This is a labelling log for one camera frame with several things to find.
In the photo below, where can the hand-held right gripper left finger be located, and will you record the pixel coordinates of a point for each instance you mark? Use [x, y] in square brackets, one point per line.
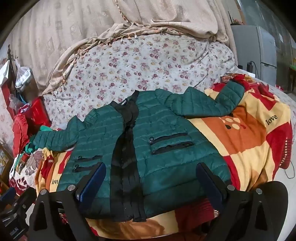
[92, 182]

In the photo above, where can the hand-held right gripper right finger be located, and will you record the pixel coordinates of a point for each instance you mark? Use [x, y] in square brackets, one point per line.
[208, 183]

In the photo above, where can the green puffer jacket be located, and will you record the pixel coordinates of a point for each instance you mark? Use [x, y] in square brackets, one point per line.
[161, 162]

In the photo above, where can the red orange printed blanket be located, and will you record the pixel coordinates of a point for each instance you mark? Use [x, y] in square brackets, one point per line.
[254, 143]

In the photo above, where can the red cloth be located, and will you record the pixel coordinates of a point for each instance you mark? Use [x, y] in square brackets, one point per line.
[34, 113]

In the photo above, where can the black power adapter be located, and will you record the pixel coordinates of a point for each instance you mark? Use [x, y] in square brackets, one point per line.
[249, 66]

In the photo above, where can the floral quilt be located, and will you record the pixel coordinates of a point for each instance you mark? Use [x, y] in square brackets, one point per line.
[138, 64]

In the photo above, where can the clear plastic bag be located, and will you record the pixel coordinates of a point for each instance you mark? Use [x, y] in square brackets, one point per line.
[23, 76]

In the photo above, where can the grey refrigerator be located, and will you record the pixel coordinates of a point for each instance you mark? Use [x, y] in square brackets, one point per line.
[249, 46]

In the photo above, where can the beige patterned curtain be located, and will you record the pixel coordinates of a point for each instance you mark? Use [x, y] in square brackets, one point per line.
[57, 25]

